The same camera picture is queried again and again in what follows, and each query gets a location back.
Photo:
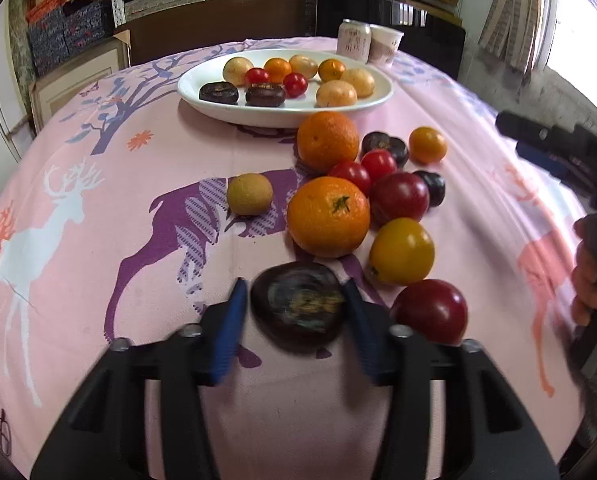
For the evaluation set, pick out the stack of blue patterned boxes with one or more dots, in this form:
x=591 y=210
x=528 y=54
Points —
x=68 y=35

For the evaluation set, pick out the white plate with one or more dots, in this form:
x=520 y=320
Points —
x=288 y=112

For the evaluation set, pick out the window with white frame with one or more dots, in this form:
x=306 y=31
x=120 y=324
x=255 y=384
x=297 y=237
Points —
x=578 y=35

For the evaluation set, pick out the person's right hand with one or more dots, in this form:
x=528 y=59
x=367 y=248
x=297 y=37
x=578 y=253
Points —
x=585 y=280

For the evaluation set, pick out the pale yellow round fruit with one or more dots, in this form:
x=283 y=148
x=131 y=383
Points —
x=359 y=81
x=237 y=70
x=303 y=64
x=336 y=94

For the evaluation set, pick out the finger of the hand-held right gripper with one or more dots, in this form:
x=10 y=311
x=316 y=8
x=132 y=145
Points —
x=533 y=130
x=538 y=156

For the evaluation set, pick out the wooden framed panel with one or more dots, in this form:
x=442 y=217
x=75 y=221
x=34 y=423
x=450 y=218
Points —
x=68 y=85

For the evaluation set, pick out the dark purple plum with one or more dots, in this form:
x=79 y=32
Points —
x=431 y=187

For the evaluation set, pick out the white paper cup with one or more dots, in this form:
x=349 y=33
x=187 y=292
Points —
x=386 y=45

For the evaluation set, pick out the large red plum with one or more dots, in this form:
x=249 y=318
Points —
x=430 y=310
x=398 y=197

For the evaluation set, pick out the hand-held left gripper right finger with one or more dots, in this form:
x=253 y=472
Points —
x=363 y=330

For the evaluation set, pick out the white leaning strip board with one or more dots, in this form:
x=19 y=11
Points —
x=1 y=105

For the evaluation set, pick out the pink deer print tablecloth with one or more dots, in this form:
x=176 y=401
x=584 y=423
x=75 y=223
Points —
x=288 y=410

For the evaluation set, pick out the pink drink can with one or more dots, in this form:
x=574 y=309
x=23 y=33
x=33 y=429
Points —
x=354 y=40

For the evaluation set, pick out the striped curtain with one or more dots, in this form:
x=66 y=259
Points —
x=513 y=20

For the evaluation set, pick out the small greenish yellow fruit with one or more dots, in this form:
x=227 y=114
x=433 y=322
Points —
x=248 y=194

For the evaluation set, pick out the dark brown wooden board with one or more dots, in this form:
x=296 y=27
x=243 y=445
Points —
x=203 y=25

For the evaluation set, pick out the orange patterned box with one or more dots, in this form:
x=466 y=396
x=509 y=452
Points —
x=43 y=7

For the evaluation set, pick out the speckled stone slab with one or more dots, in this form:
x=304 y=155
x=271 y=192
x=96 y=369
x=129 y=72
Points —
x=21 y=60

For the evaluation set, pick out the red cherry tomato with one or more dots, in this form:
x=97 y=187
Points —
x=378 y=164
x=295 y=84
x=349 y=176
x=257 y=76

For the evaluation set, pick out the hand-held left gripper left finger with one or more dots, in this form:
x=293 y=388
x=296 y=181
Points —
x=228 y=330

